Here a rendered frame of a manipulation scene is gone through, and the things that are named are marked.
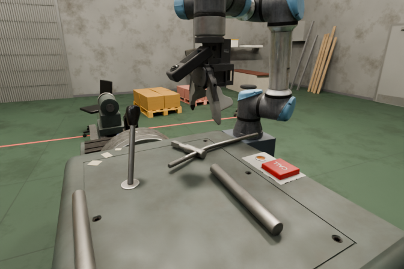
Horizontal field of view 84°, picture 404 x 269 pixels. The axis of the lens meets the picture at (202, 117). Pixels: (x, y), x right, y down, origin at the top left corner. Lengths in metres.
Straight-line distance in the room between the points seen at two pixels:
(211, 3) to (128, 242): 0.48
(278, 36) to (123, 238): 0.85
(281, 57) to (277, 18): 0.15
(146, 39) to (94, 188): 7.95
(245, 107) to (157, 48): 7.45
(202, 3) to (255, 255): 0.48
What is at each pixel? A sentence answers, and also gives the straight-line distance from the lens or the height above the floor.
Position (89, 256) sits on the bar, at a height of 1.28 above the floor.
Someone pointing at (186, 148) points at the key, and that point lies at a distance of 0.60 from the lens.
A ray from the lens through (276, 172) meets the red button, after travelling 0.53.
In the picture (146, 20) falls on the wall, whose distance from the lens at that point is 8.41.
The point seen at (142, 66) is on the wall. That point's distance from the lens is 8.34.
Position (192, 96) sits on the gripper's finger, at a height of 1.40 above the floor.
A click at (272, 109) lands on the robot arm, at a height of 1.27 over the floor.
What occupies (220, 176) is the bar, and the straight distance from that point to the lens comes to 0.48.
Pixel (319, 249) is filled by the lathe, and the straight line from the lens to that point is 0.40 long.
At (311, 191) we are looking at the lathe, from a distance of 0.51.
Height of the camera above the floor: 1.52
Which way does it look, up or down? 17 degrees down
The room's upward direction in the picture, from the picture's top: straight up
